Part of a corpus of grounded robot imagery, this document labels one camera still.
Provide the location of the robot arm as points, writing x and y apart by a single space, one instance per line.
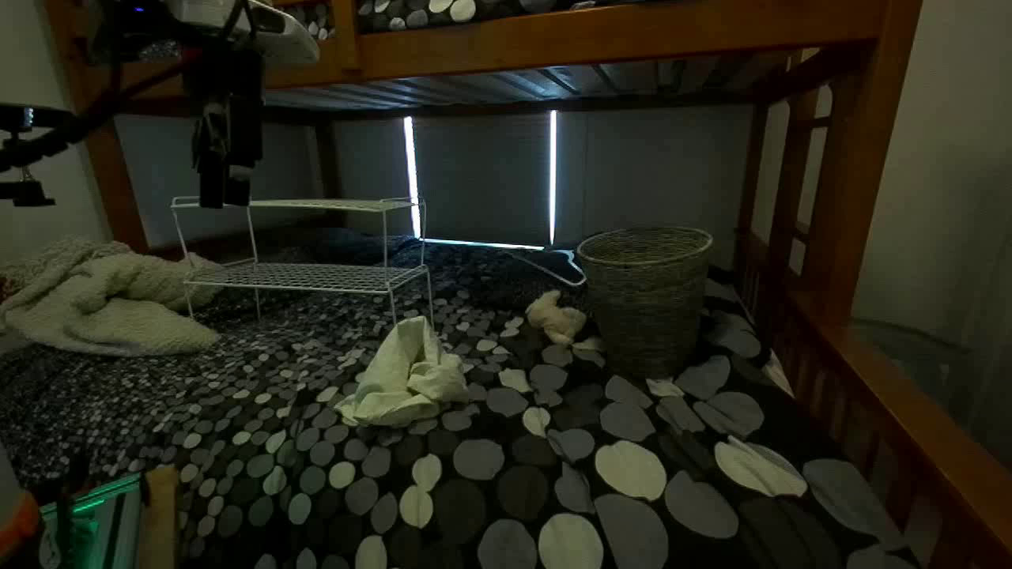
269 32

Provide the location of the black dotted bedspread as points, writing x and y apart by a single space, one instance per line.
490 474
411 12

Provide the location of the cream plush toy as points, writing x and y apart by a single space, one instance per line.
555 318

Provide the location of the white cloth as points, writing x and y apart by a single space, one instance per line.
405 379

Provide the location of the woven wicker basket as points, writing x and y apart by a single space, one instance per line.
647 304

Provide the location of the camera on mount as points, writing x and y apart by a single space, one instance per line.
32 150

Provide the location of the window blind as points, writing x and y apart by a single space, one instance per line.
482 178

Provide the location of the white plastic hanger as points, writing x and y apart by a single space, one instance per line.
553 269

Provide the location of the cream knitted blanket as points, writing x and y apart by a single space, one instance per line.
103 304

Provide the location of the wooden bunk bed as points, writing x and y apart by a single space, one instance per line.
854 158

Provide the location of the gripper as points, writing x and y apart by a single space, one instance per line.
237 95

